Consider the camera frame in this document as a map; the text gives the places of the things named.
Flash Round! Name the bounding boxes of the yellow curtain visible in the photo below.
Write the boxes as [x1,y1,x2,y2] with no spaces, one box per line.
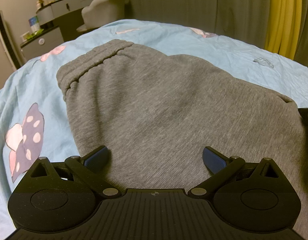
[263,0,304,60]

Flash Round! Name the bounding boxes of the grey pants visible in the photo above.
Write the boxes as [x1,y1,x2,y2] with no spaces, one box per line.
[56,39,308,240]

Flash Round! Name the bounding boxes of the light blue printed bed sheet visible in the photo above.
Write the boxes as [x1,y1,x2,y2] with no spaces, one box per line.
[0,19,308,240]

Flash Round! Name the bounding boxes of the grey vanity desk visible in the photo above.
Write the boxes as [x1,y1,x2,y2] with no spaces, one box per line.
[20,0,120,63]

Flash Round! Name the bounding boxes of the green packet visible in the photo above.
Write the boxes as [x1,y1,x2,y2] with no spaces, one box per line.
[26,28,45,41]

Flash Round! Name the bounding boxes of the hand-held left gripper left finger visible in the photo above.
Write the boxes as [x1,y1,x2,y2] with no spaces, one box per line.
[30,145,121,198]

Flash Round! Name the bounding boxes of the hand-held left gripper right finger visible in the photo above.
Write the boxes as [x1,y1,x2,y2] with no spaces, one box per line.
[189,146,281,198]

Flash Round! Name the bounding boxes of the grey shell-shaped chair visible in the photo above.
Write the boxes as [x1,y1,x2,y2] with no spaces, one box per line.
[76,0,128,32]

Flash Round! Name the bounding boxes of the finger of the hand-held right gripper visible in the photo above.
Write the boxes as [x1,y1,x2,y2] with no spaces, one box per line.
[297,107,308,125]

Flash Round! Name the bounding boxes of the blue and white box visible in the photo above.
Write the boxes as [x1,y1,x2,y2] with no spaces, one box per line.
[28,17,41,33]

